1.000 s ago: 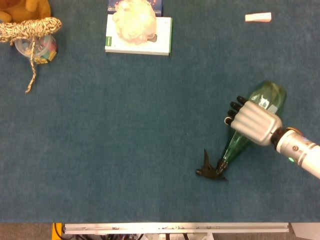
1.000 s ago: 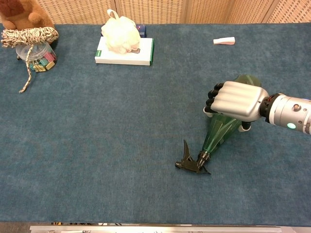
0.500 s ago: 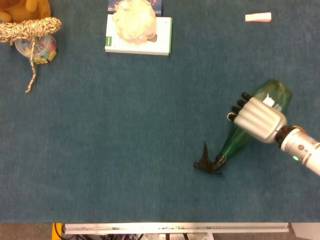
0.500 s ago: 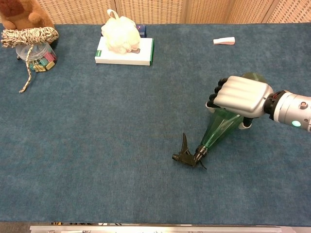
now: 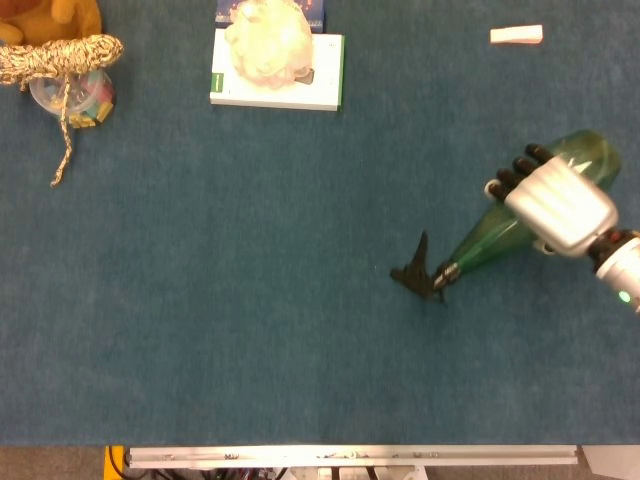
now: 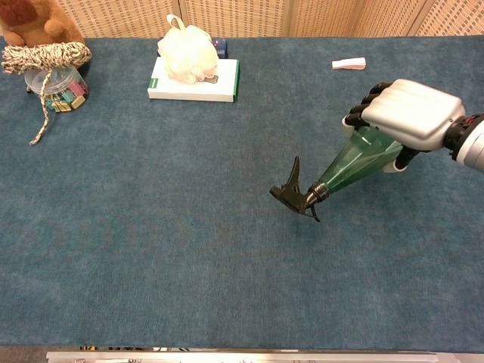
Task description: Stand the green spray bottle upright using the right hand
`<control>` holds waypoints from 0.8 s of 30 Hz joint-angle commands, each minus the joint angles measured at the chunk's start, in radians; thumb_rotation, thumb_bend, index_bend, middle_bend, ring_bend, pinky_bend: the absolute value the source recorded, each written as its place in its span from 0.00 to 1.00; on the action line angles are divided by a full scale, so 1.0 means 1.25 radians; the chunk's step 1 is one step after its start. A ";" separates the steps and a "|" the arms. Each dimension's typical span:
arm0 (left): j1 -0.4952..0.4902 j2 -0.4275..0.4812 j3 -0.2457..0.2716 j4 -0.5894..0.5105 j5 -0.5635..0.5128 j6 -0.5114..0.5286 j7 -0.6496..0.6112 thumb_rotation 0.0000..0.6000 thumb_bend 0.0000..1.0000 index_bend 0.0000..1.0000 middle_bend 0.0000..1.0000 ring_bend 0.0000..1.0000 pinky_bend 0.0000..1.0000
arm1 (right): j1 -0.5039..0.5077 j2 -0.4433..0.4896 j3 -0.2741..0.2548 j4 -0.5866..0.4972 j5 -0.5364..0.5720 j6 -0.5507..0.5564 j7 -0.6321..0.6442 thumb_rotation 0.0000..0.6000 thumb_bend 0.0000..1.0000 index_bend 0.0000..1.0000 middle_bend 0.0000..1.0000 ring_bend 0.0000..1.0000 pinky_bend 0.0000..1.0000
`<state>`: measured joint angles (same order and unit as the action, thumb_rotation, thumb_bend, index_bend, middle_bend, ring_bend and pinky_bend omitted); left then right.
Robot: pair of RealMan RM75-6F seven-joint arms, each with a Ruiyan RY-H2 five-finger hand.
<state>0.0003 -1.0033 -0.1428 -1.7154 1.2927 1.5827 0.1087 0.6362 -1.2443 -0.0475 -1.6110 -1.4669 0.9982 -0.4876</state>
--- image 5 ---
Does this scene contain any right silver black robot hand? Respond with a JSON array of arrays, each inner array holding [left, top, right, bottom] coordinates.
[[483, 143, 620, 260]]

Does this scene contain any green spray bottle black trigger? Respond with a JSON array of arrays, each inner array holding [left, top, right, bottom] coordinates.
[[389, 128, 624, 307]]

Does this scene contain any white pink wedge eraser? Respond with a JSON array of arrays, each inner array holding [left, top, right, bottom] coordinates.
[[489, 24, 544, 47]]

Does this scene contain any grey base panel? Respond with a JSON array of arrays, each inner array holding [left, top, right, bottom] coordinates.
[[582, 444, 640, 476]]

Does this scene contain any white box with green edge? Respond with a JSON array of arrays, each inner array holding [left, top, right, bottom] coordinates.
[[209, 27, 346, 113]]

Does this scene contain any dark blue small box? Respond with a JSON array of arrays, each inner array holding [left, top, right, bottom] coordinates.
[[214, 0, 326, 35]]

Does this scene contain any blue felt table cloth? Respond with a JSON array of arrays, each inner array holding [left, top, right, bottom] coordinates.
[[0, 0, 640, 447]]

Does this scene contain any cream mesh bath loofah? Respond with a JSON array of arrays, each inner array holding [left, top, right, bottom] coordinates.
[[223, 0, 315, 91]]

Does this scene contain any clear jar of coloured clips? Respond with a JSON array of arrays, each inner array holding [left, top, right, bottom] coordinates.
[[28, 68, 117, 130]]

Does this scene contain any beige brown twine bundle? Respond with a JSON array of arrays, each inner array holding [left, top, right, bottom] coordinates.
[[0, 33, 125, 189]]

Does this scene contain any brown plush toy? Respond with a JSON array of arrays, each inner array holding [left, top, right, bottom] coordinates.
[[0, 0, 104, 45]]

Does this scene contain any aluminium profile rail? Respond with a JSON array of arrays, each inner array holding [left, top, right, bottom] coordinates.
[[124, 444, 584, 470]]

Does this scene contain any yellow frame post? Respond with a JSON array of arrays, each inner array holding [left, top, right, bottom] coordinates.
[[103, 444, 126, 480]]

